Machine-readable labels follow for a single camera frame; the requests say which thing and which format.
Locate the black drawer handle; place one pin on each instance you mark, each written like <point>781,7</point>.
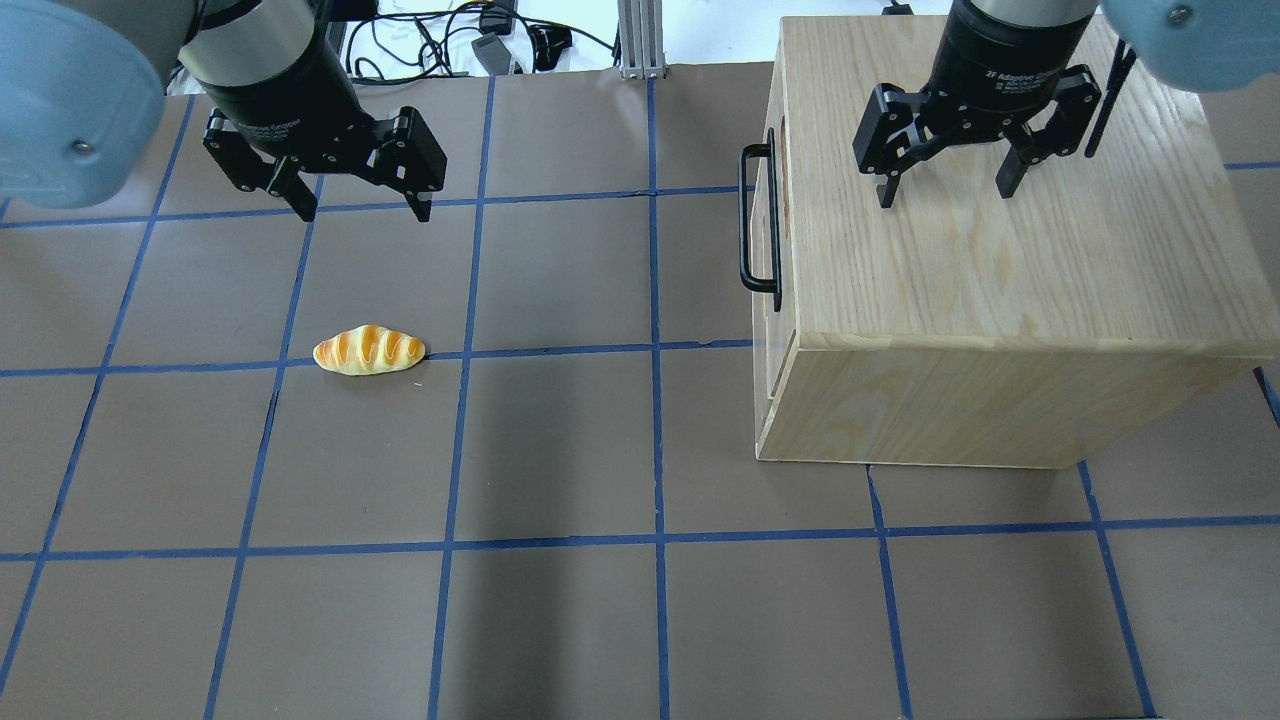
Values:
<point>759,219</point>

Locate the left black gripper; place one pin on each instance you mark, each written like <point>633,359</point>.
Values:
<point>290,100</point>

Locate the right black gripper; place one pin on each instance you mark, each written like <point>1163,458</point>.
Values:
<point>992,62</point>

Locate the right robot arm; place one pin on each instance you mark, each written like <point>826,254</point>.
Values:
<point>1196,46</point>

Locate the aluminium frame post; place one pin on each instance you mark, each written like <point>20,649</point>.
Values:
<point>640,48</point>

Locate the toy bread loaf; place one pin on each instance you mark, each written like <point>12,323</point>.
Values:
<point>369,350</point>

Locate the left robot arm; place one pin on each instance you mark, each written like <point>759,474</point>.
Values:
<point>83,85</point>

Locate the wooden drawer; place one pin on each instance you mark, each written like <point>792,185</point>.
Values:
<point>774,320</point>

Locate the wooden drawer cabinet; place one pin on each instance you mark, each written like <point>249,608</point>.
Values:
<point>958,328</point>

